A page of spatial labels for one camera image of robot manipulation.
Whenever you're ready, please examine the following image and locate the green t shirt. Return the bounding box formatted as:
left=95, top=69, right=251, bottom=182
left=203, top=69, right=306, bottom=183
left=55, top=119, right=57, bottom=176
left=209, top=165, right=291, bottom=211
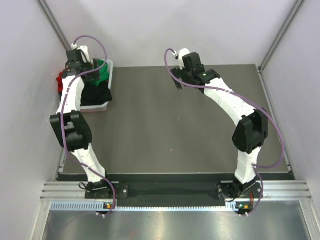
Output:
left=91, top=58, right=110, bottom=87

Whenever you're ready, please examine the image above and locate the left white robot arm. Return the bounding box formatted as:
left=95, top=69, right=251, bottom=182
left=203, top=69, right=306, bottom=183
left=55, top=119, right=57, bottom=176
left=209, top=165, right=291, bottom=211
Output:
left=49, top=44, right=115, bottom=200

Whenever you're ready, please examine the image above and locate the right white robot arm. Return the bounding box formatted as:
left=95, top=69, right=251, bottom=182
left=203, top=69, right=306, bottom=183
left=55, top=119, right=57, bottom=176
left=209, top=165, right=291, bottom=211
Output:
left=170, top=48, right=268, bottom=198

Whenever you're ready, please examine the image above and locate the red t shirt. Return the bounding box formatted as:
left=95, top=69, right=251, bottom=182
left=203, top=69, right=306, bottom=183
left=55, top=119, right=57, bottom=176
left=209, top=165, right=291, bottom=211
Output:
left=56, top=72, right=63, bottom=93

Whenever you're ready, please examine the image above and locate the black t shirt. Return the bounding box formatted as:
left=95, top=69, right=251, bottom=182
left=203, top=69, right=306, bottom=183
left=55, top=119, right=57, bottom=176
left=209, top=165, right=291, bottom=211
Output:
left=81, top=81, right=113, bottom=107

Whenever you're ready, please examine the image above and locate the white plastic basket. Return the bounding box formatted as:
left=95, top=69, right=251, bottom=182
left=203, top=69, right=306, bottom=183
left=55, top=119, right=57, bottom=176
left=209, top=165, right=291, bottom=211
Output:
left=57, top=58, right=114, bottom=113

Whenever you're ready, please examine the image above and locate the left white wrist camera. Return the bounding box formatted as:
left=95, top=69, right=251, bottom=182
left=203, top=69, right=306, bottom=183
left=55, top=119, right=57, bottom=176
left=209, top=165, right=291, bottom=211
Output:
left=71, top=43, right=90, bottom=61

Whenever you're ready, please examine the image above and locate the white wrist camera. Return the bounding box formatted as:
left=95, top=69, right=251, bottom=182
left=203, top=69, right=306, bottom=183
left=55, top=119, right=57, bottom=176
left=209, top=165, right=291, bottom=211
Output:
left=71, top=43, right=90, bottom=61
left=172, top=48, right=191, bottom=60

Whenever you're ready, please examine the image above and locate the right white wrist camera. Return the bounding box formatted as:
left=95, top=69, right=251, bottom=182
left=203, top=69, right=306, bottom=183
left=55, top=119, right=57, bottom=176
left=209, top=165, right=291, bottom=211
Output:
left=172, top=48, right=191, bottom=60

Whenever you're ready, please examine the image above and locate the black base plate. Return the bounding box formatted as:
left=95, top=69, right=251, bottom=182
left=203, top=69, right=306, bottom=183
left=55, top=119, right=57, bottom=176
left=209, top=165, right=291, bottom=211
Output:
left=79, top=181, right=261, bottom=200

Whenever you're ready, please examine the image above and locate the aluminium frame rail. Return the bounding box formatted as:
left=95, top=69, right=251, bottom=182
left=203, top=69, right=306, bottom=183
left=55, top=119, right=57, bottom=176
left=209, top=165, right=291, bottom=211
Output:
left=40, top=180, right=312, bottom=201

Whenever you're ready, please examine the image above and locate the white slotted cable duct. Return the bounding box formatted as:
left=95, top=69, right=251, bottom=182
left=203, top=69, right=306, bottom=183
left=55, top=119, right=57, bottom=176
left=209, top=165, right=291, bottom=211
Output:
left=50, top=201, right=252, bottom=212

